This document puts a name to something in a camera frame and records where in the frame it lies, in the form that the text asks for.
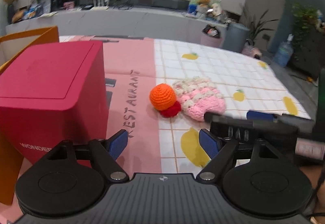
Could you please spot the white wifi router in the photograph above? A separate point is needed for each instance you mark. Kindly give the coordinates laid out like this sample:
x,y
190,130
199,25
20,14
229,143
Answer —
x,y
100,4

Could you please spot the grey round trash bin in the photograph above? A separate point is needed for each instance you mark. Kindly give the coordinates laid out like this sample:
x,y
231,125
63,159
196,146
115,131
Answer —
x,y
235,37

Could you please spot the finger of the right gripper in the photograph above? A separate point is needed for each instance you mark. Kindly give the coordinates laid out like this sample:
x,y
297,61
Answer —
x,y
256,115
216,120

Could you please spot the white marble tv console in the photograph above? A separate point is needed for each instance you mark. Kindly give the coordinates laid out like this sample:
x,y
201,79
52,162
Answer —
x,y
136,22

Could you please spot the pink waste basket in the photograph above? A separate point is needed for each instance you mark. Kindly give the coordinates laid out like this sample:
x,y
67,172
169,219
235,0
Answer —
x,y
211,36

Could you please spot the orange cardboard storage box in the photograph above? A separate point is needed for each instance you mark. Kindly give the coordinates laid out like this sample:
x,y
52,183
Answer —
x,y
12,86

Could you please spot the pink crochet hat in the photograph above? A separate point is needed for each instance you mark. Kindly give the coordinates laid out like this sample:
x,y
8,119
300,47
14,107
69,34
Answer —
x,y
197,96

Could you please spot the teddy bear on console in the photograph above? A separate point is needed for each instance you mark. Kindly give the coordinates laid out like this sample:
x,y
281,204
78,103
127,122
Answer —
x,y
203,3

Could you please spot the checkered fruit print blanket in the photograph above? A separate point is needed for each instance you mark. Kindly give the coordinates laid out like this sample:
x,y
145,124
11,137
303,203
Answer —
x,y
261,186

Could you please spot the red Wonderlab cube box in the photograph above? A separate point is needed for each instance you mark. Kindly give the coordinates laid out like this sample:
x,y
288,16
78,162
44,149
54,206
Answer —
x,y
64,98

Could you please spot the green potted floor plant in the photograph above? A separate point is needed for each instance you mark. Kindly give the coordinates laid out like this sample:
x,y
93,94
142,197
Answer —
x,y
254,24

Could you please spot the orange crochet ball toy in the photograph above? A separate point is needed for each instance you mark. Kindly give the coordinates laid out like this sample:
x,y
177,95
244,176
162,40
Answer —
x,y
164,100

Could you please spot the blue water jug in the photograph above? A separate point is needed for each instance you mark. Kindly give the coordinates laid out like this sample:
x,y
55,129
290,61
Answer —
x,y
284,52

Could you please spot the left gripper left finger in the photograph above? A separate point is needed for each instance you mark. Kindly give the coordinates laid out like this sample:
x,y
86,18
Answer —
x,y
104,155

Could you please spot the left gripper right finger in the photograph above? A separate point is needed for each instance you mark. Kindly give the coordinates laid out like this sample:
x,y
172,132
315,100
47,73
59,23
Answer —
x,y
221,153

